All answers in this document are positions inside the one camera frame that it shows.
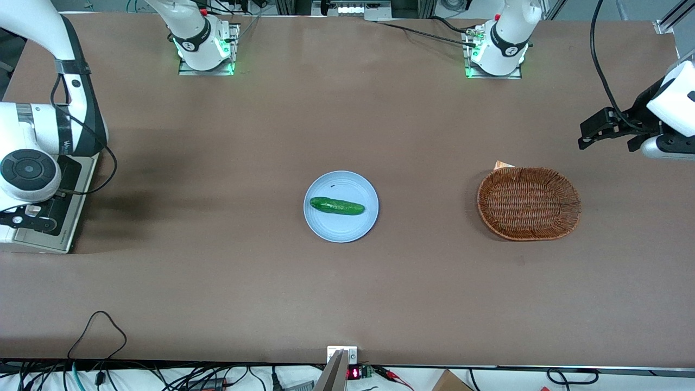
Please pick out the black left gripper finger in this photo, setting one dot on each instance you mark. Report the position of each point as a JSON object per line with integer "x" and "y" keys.
{"x": 594, "y": 141}
{"x": 600, "y": 122}

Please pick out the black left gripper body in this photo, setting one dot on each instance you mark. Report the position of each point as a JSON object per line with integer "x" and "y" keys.
{"x": 639, "y": 117}

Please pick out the oven door with glass window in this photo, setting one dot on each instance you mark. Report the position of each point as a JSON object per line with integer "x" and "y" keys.
{"x": 64, "y": 240}

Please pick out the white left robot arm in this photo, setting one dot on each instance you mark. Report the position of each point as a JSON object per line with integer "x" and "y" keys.
{"x": 507, "y": 32}

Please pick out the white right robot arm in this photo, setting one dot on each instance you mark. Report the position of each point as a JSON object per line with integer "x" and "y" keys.
{"x": 32, "y": 133}

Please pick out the white toaster oven body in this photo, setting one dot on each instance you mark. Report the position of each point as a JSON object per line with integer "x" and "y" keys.
{"x": 5, "y": 237}

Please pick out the brown wicker basket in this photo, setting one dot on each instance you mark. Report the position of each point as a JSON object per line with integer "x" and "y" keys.
{"x": 529, "y": 203}

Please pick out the small orange paper piece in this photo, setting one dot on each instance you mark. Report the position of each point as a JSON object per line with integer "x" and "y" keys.
{"x": 502, "y": 164}

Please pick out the green cucumber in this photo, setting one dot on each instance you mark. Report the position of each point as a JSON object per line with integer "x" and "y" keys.
{"x": 336, "y": 206}

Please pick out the light blue round plate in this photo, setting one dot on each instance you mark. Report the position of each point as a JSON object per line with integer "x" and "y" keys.
{"x": 342, "y": 228}

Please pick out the white power strip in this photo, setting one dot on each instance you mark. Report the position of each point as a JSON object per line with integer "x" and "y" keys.
{"x": 353, "y": 8}

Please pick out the brown cardboard box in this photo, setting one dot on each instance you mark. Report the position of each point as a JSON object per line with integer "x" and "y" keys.
{"x": 450, "y": 383}

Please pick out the red clip test leads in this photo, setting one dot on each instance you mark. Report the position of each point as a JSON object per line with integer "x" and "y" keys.
{"x": 393, "y": 376}

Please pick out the red digit display module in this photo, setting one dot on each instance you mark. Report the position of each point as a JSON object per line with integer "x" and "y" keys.
{"x": 354, "y": 373}

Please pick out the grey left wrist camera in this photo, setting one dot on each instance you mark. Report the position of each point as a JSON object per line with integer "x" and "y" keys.
{"x": 668, "y": 147}

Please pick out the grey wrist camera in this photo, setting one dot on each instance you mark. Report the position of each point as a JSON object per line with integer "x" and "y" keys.
{"x": 30, "y": 224}
{"x": 668, "y": 147}

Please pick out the aluminium frame profile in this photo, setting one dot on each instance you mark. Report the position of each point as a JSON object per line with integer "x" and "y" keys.
{"x": 673, "y": 16}

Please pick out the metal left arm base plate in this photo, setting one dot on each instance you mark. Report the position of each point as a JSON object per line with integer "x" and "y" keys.
{"x": 467, "y": 54}

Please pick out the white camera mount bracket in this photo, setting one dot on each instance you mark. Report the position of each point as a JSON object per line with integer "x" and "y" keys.
{"x": 353, "y": 355}

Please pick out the grey camera mount bar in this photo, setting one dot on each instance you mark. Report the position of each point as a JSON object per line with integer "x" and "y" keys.
{"x": 332, "y": 377}

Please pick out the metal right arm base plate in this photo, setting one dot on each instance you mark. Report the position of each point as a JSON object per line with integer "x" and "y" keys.
{"x": 234, "y": 38}

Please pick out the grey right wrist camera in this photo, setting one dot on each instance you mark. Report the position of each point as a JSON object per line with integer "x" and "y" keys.
{"x": 30, "y": 224}

